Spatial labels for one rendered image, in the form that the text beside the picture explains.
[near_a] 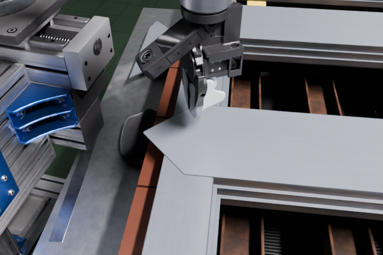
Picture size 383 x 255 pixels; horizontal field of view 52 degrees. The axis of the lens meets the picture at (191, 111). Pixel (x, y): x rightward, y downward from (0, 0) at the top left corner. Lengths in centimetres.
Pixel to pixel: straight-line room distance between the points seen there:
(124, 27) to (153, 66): 227
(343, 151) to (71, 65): 52
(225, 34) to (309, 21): 53
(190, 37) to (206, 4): 6
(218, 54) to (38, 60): 37
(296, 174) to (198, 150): 17
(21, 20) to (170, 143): 34
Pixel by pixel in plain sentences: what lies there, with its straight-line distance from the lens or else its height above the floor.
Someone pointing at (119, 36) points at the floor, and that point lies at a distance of 274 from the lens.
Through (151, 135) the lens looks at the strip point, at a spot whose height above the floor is 87.
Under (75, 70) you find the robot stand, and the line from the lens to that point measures 77.
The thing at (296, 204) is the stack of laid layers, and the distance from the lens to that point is 69.
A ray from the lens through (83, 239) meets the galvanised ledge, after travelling 84.
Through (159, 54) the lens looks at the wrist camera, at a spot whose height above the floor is 106.
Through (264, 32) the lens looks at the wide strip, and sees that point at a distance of 103.
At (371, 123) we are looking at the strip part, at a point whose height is 87.
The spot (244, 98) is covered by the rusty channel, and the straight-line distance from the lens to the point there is 110.
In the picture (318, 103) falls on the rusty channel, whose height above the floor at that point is 68.
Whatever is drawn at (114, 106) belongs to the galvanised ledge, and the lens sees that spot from 109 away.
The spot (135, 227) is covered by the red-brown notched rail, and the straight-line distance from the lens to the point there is 66.
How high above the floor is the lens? 138
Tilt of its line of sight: 42 degrees down
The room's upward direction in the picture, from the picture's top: straight up
